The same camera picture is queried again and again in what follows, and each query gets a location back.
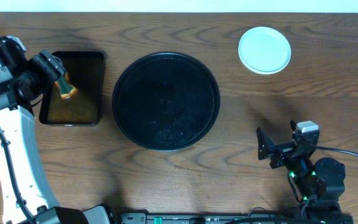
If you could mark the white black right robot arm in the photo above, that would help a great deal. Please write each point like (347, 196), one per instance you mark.
(320, 184)

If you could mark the black round tray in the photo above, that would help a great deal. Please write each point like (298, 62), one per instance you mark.
(166, 101)

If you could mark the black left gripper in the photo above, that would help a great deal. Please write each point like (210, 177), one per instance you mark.
(51, 64)

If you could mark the light green plate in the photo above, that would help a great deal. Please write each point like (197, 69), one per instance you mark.
(265, 64)
(263, 40)

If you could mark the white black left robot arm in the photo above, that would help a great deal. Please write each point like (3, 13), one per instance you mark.
(27, 195)

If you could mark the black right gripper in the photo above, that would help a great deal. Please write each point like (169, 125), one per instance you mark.
(284, 150)

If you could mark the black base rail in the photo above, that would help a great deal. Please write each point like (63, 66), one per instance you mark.
(143, 218)

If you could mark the orange sponge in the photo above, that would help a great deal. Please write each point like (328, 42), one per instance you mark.
(66, 89)

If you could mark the black rectangular water tray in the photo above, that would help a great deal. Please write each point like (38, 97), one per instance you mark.
(85, 71)

